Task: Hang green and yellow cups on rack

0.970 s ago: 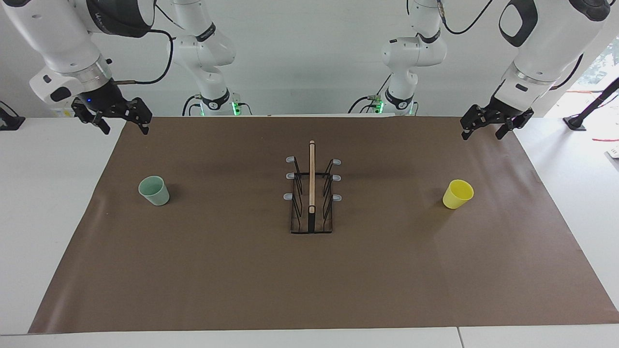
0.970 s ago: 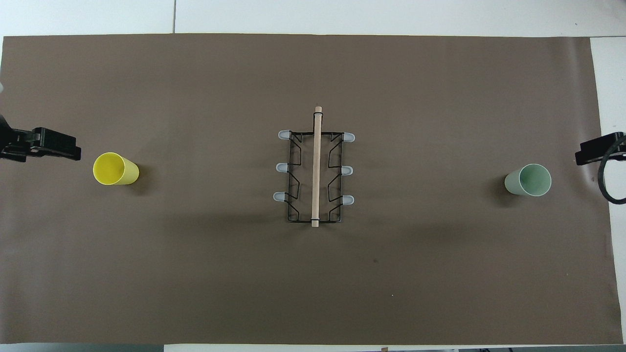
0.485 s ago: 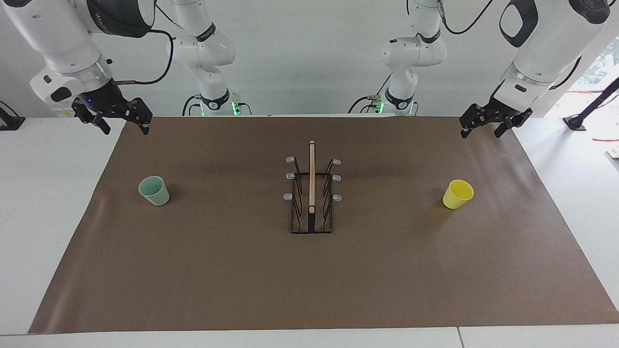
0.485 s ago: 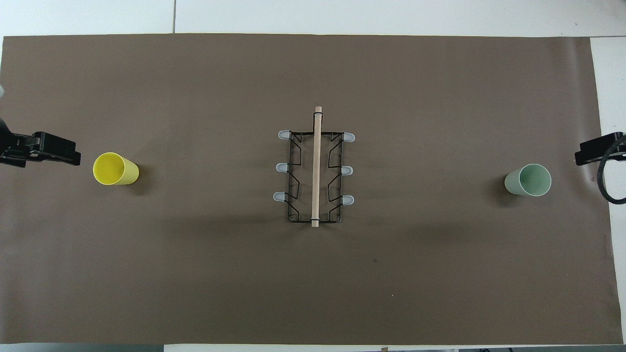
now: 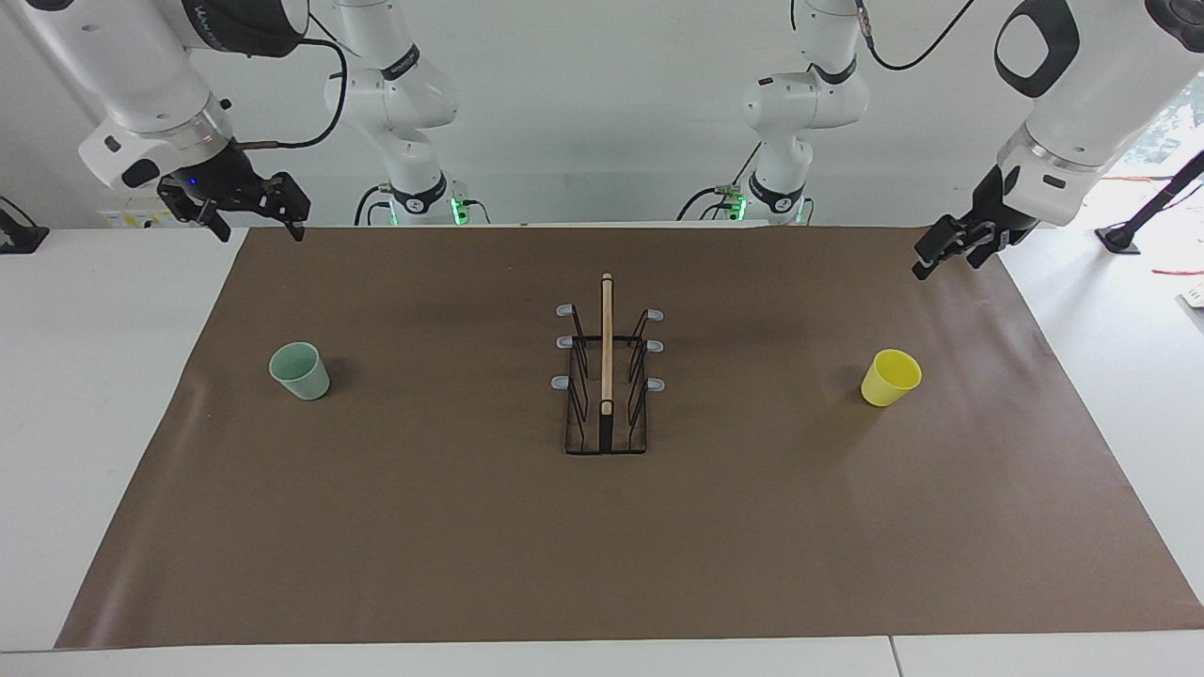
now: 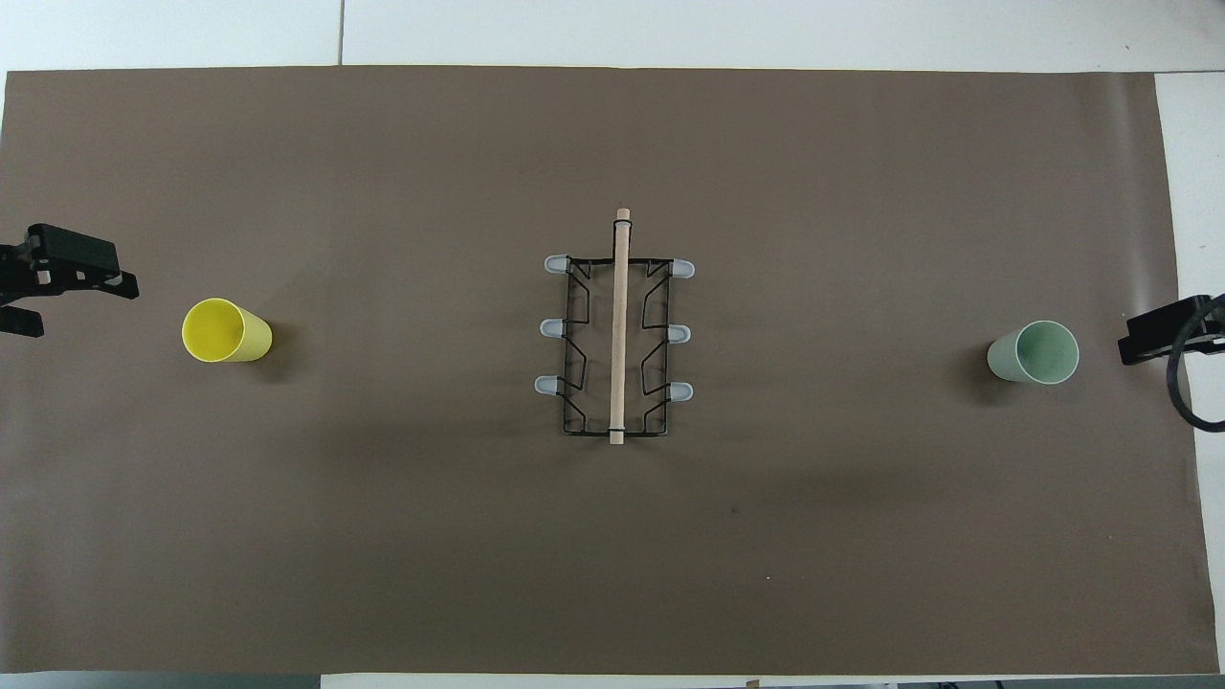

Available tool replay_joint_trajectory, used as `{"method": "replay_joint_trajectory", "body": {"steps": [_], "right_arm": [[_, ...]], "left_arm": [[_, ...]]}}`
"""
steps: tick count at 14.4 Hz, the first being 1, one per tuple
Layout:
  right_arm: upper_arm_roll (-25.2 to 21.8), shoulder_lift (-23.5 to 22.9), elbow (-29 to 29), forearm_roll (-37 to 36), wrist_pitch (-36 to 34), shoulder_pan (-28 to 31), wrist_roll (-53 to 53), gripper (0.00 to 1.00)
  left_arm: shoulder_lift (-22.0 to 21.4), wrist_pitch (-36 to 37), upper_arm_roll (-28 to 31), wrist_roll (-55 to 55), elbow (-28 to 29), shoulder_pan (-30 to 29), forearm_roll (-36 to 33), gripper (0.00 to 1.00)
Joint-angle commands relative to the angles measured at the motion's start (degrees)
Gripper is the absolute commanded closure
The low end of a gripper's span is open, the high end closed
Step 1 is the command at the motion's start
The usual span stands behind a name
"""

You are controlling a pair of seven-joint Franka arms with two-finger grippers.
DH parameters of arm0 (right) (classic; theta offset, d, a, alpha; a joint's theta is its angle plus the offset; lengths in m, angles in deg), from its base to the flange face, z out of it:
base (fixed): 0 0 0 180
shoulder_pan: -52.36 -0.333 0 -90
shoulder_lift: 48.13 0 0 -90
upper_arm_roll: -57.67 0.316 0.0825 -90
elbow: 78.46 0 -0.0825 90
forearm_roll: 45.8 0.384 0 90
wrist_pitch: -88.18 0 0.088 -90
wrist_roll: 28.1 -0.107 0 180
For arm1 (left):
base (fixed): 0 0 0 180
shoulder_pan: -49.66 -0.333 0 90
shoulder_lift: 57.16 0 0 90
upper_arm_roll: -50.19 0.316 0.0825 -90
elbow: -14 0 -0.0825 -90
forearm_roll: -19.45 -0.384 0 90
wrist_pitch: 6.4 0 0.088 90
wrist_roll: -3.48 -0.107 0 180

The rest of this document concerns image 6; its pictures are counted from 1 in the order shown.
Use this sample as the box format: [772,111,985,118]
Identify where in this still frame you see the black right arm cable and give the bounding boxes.
[1166,297,1225,432]

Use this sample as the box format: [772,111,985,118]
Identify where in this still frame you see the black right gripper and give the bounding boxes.
[1118,293,1225,367]

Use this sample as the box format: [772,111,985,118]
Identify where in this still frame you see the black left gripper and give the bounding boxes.
[0,224,140,338]

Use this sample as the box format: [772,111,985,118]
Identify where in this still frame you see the black wire cup rack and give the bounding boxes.
[534,208,696,446]

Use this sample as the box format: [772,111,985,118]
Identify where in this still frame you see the brown table mat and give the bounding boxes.
[0,65,1221,676]

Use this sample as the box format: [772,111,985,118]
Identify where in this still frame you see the yellow plastic cup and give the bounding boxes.
[182,298,273,364]

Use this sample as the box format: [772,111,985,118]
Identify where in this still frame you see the pale green plastic cup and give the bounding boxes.
[987,321,1080,386]

